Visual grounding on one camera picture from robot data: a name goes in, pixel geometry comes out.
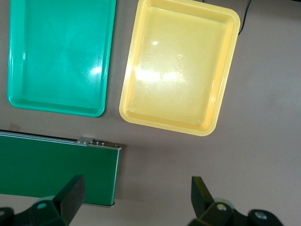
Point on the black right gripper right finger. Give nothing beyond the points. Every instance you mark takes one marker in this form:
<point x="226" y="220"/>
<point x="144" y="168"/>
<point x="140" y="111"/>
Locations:
<point x="202" y="200"/>

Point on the green plastic tray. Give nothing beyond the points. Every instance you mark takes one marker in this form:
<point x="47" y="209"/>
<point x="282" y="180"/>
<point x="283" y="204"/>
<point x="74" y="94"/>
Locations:
<point x="61" y="51"/>

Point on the yellow plastic tray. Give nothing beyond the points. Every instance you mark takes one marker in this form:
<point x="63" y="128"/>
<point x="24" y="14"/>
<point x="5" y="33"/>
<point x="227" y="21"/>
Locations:
<point x="178" y="70"/>

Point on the green conveyor belt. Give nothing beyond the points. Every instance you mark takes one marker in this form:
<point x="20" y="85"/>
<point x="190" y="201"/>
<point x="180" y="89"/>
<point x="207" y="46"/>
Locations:
<point x="47" y="164"/>

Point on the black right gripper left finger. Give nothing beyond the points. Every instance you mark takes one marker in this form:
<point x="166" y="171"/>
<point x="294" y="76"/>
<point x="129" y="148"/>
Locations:
<point x="73" y="197"/>

